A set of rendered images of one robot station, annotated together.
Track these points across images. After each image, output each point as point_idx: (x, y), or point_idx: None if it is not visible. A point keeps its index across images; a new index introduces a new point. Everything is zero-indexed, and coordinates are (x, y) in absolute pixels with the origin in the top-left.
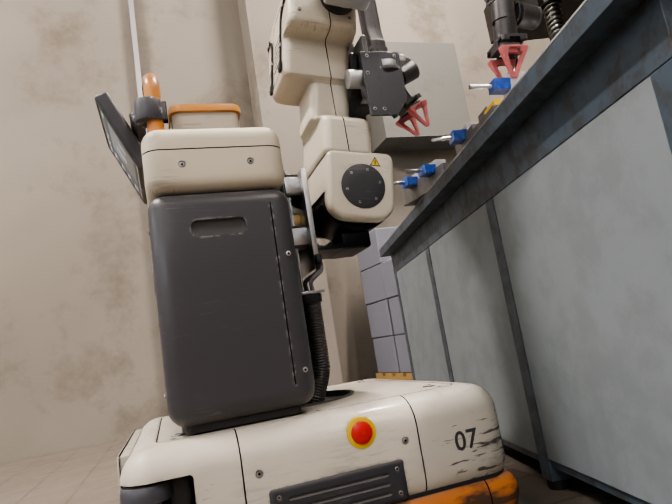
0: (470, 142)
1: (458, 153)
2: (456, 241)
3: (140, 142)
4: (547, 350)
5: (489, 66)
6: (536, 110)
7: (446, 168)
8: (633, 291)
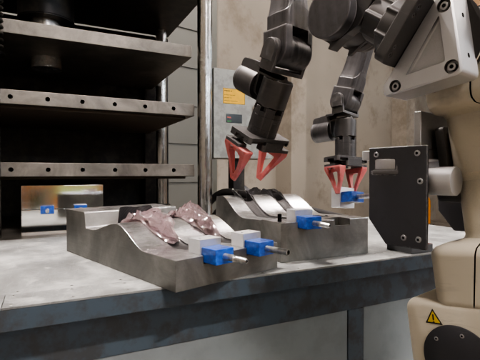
0: (398, 259)
1: (371, 261)
2: (246, 350)
3: None
4: None
5: (341, 169)
6: None
7: (333, 266)
8: None
